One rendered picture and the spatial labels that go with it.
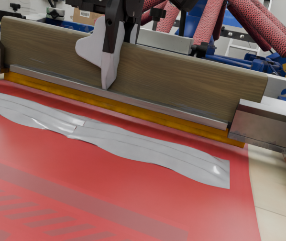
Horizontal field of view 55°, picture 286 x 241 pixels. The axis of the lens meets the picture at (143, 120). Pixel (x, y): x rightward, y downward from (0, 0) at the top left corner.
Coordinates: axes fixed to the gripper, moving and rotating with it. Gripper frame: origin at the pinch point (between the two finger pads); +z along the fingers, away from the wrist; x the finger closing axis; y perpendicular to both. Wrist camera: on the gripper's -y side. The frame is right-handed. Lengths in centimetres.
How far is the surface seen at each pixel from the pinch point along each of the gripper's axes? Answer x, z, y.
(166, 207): 17.7, 5.4, -12.3
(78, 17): -367, 2, 212
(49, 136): 12.5, 5.2, 2.3
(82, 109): 1.6, 5.2, 4.1
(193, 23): -78, -11, 1
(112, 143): 10.6, 4.8, -4.4
